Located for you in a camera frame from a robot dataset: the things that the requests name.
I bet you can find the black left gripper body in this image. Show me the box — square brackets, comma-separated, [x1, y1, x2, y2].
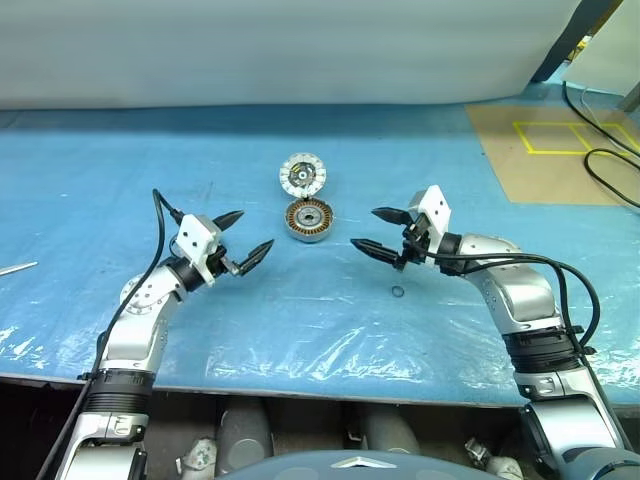
[207, 242, 246, 279]

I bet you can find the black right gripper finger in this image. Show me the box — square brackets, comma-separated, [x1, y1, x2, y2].
[370, 206, 414, 228]
[349, 238, 404, 266]

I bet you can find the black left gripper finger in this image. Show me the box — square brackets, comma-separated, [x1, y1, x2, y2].
[212, 209, 246, 232]
[233, 238, 277, 278]

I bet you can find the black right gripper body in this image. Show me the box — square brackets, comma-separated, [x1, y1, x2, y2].
[394, 213, 434, 272]

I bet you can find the motor stator with copper windings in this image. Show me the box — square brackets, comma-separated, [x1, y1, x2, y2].
[283, 197, 335, 246]

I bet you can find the silver motor rotor cover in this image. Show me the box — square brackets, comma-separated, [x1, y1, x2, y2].
[278, 152, 329, 198]

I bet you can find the blue plastic table cover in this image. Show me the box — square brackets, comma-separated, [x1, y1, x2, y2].
[0, 82, 640, 407]

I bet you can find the brown cardboard sheet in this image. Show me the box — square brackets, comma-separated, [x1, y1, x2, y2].
[464, 102, 640, 207]

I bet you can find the yellow tape marking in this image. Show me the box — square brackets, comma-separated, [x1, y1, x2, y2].
[512, 121, 634, 157]

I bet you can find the white backdrop sheet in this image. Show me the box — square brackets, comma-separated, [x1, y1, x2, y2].
[0, 0, 584, 112]

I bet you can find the dark grey rounded robot leg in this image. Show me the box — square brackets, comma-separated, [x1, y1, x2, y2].
[358, 402, 422, 457]
[216, 397, 274, 476]

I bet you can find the white crumpled part under table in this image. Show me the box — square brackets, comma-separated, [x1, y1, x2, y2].
[177, 436, 220, 480]
[463, 437, 524, 480]

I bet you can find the thin metal rod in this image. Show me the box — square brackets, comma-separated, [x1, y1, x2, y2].
[0, 260, 39, 277]

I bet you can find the grey robot torso with emblem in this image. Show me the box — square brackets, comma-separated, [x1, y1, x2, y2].
[214, 448, 481, 480]

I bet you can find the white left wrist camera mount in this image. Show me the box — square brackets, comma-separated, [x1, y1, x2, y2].
[177, 213, 224, 287]

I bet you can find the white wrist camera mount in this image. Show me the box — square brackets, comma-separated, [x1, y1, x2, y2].
[177, 213, 224, 287]
[407, 184, 454, 251]

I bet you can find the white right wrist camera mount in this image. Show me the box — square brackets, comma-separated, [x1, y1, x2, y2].
[407, 184, 454, 251]

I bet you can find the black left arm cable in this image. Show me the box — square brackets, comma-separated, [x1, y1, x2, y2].
[34, 188, 184, 480]

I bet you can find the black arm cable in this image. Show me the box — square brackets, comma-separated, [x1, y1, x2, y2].
[34, 188, 184, 480]
[422, 249, 634, 451]

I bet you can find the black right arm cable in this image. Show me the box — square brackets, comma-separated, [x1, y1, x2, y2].
[422, 249, 634, 451]

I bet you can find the black cable on table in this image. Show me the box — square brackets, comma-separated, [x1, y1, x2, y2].
[561, 79, 640, 208]

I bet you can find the thin white cable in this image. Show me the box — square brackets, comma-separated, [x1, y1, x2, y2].
[579, 85, 640, 151]

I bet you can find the dark blue post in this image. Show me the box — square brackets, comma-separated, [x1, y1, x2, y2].
[529, 0, 626, 84]

